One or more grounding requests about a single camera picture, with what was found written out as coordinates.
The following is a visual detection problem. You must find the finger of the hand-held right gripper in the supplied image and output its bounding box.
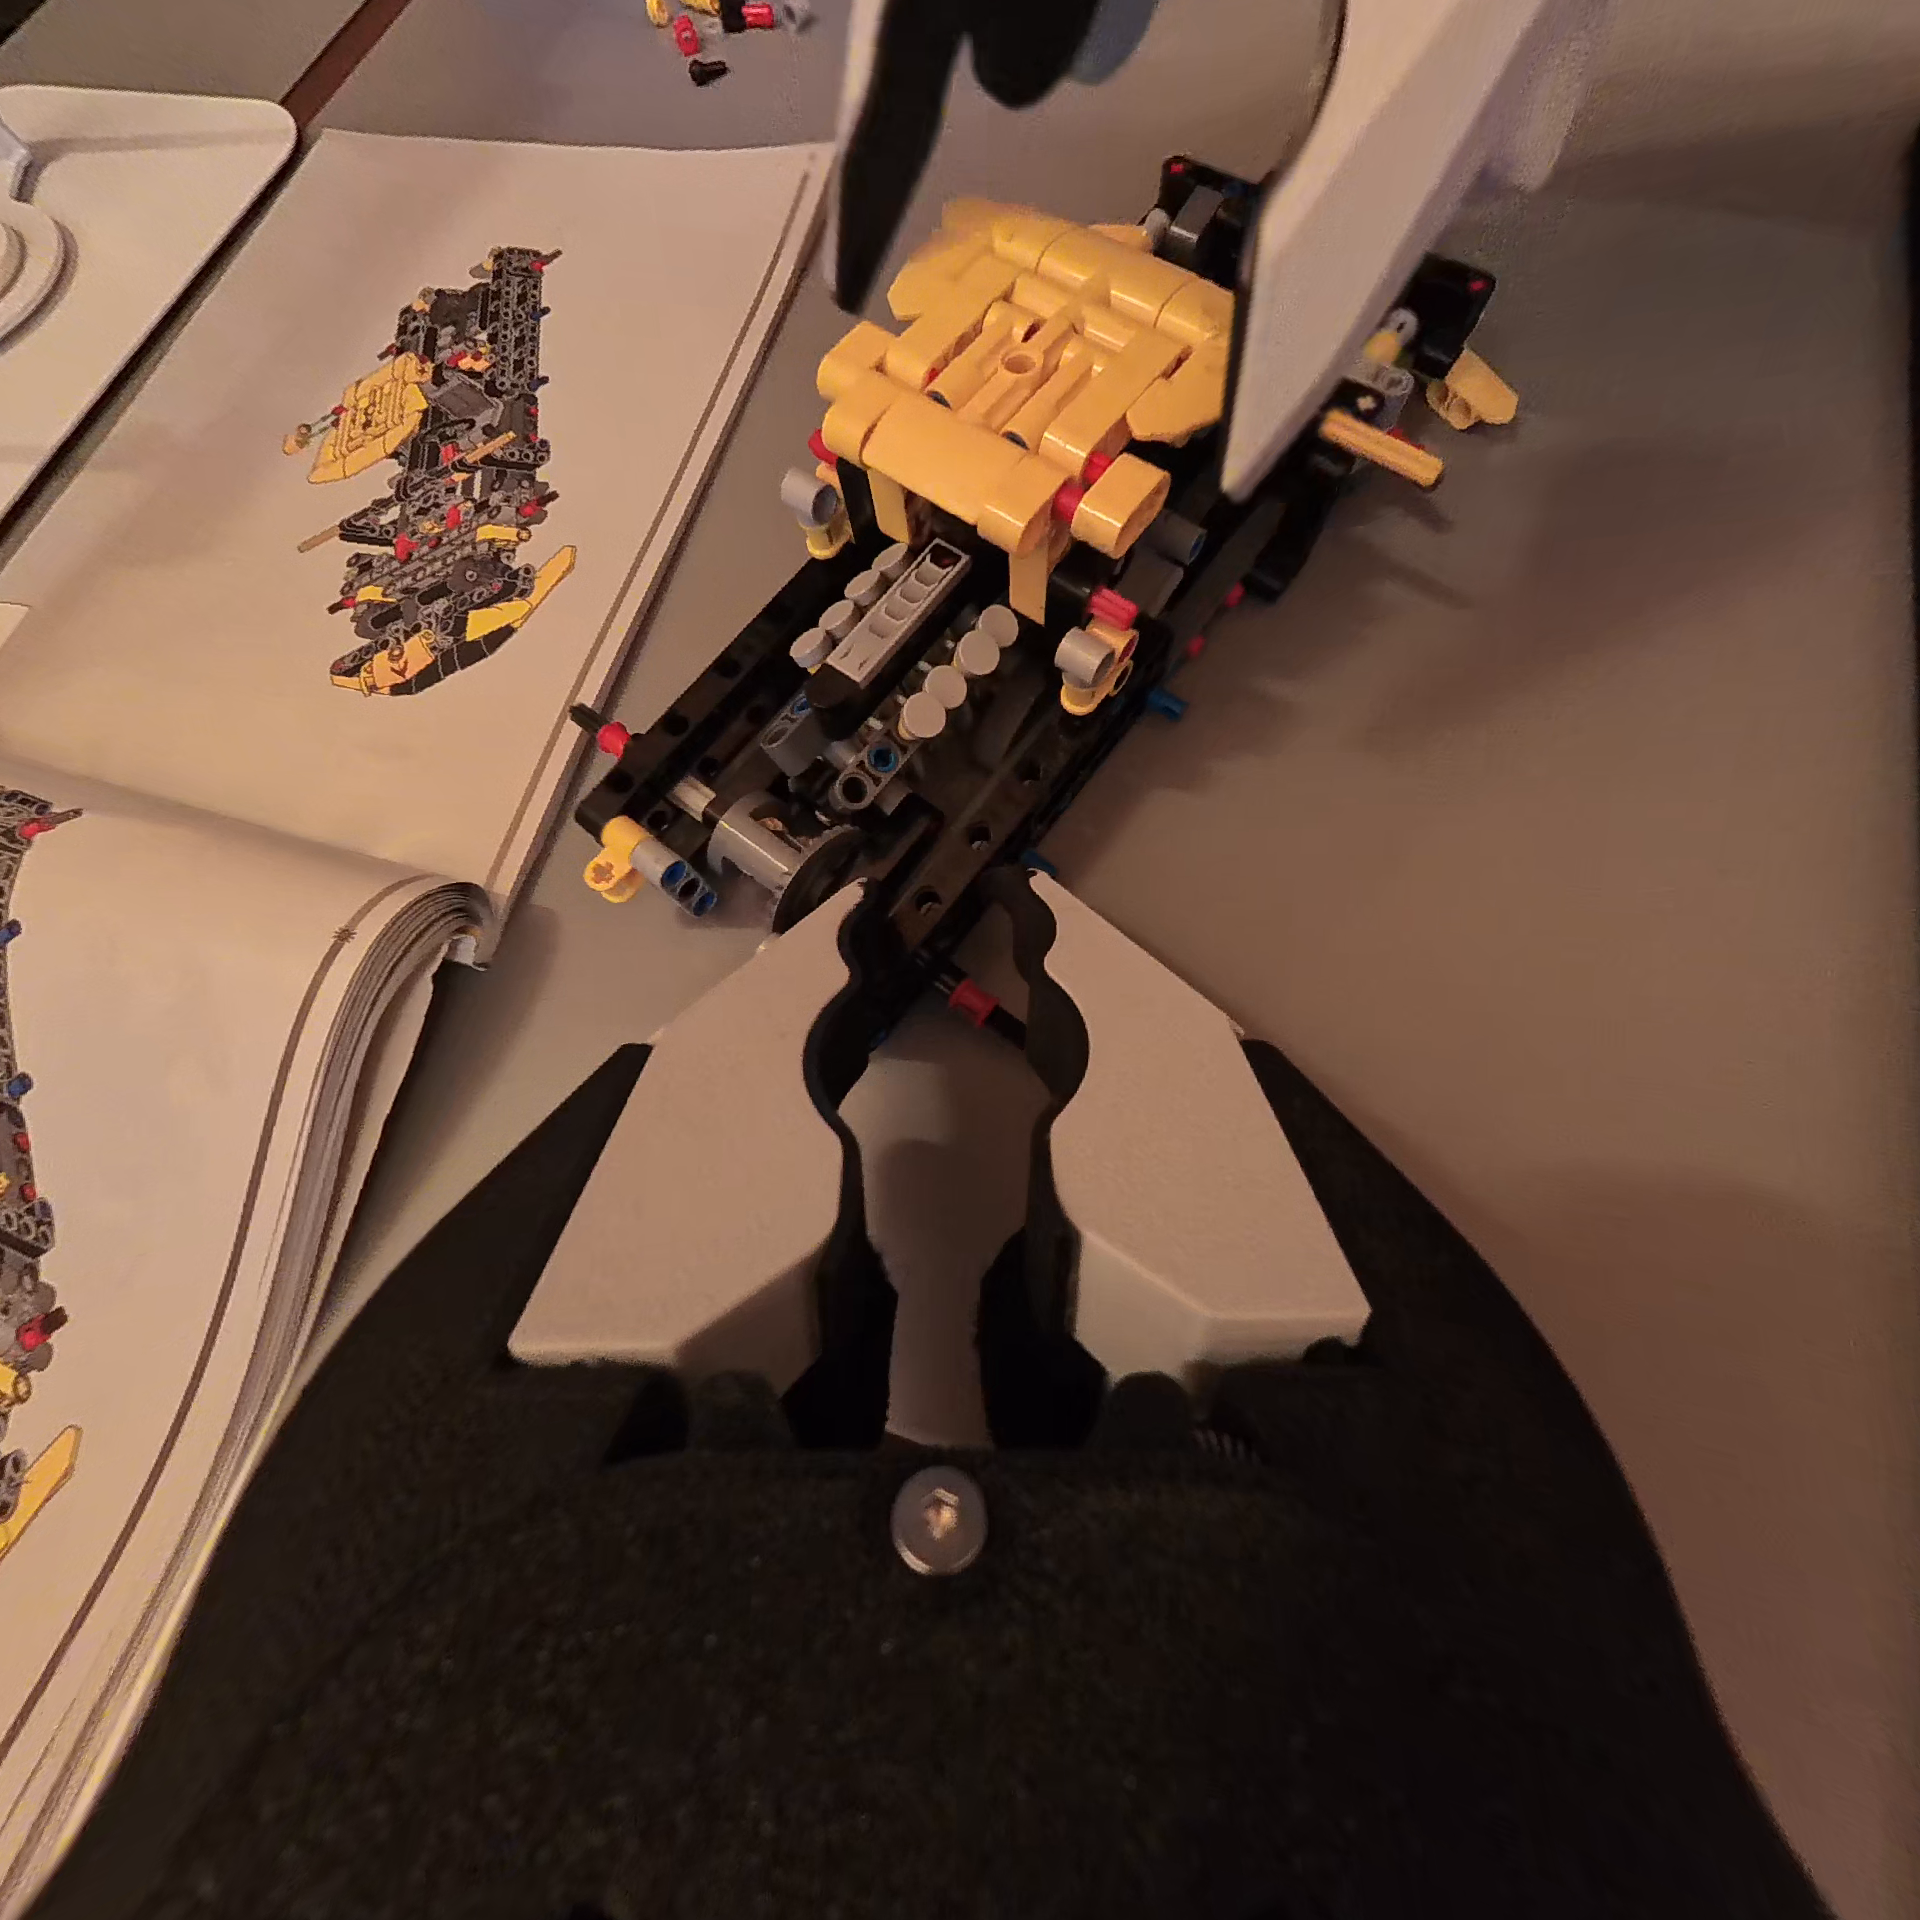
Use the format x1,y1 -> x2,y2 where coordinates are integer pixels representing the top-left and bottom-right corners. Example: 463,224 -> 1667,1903
831,0 -> 977,314
1223,0 -> 1594,501

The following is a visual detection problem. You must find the grey desk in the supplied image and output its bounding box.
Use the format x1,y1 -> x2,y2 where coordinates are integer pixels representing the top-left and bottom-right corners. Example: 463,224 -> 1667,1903
0,0 -> 1920,1920

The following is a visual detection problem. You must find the white document stand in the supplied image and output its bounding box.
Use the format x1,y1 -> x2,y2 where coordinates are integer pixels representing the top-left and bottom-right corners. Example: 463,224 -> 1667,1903
0,85 -> 300,520

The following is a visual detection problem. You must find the yellow black toy brick car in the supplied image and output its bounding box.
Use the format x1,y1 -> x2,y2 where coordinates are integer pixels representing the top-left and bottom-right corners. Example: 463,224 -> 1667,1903
575,151 -> 1521,1039

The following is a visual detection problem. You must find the instruction booklet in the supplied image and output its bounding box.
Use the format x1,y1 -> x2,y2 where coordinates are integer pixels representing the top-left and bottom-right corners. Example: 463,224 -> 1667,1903
0,129 -> 835,1877

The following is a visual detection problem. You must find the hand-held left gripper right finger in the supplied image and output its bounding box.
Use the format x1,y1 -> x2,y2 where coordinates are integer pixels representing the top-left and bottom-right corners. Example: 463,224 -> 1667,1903
971,867 -> 1375,1453

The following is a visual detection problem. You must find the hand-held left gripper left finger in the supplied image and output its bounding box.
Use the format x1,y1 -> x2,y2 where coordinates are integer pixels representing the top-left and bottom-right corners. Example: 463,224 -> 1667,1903
507,882 -> 903,1453

